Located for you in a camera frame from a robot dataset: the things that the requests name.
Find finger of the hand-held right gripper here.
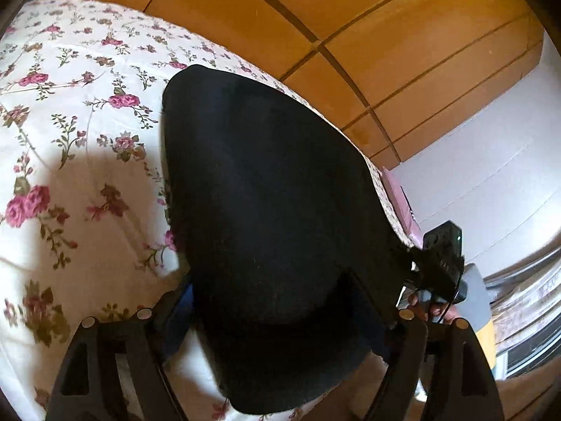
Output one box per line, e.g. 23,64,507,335
397,246,427,282

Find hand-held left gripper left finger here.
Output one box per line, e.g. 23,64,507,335
46,267,194,421

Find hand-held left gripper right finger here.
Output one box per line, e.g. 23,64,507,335
345,268,506,421

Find black pants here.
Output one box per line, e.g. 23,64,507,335
160,65,416,415

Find person's right hand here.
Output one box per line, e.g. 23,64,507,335
407,292,459,323

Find pink mattress edge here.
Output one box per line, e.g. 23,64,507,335
380,166,425,250

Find white floral bedspread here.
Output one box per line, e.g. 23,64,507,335
0,0,425,421

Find wooden wardrobe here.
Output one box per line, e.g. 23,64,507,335
33,0,546,169

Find black cable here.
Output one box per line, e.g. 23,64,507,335
440,256,466,321

